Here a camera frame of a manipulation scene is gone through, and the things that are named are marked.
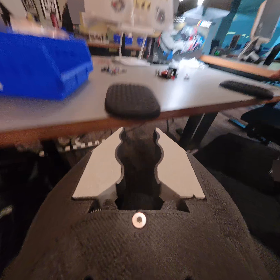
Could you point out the white stand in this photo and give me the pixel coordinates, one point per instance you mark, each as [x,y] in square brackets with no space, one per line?
[131,61]

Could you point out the cluster of small lego pieces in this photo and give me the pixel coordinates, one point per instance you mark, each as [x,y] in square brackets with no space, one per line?
[113,70]

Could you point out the black lego engine assembly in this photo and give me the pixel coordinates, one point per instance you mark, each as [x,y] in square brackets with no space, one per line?
[168,73]

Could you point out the clear plastic bags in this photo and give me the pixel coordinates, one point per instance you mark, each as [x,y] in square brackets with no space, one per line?
[190,63]

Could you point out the lego box with car print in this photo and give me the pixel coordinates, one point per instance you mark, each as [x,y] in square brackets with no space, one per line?
[186,39]

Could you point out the black office chair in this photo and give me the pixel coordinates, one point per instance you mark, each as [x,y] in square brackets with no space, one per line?
[262,118]

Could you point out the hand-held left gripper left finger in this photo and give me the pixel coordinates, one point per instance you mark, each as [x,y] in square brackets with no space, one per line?
[98,172]

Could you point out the white office chair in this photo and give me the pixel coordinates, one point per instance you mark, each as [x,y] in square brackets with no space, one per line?
[262,21]

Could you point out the blue plastic bin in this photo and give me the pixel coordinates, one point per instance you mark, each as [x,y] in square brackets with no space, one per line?
[43,65]

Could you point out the wooden edged background table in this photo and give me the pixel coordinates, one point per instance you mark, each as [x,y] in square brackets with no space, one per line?
[229,63]

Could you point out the white printed sheet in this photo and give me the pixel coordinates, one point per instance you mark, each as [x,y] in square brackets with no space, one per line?
[131,13]

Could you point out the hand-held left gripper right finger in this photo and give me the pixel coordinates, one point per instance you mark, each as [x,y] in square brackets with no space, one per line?
[178,172]

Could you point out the black chair armrest pad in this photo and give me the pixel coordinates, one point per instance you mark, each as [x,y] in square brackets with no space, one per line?
[131,100]
[247,89]

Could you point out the black table leg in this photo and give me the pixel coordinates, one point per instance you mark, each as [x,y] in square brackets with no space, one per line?
[196,129]

